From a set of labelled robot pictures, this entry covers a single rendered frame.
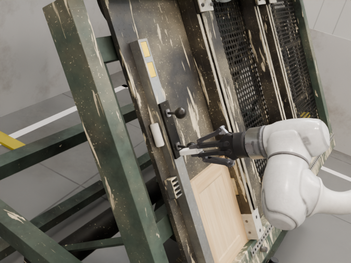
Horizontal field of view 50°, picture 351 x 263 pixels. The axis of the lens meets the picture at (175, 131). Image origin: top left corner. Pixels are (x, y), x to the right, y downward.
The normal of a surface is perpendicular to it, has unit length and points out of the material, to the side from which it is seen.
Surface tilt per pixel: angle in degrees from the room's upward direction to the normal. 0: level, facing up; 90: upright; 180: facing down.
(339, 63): 90
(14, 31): 90
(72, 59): 90
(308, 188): 34
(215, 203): 56
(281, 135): 52
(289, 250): 0
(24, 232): 0
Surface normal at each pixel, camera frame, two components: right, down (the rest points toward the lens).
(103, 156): -0.54, 0.31
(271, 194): -0.75, -0.39
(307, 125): -0.33, -0.59
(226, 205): 0.79, -0.13
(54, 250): 0.20, -0.86
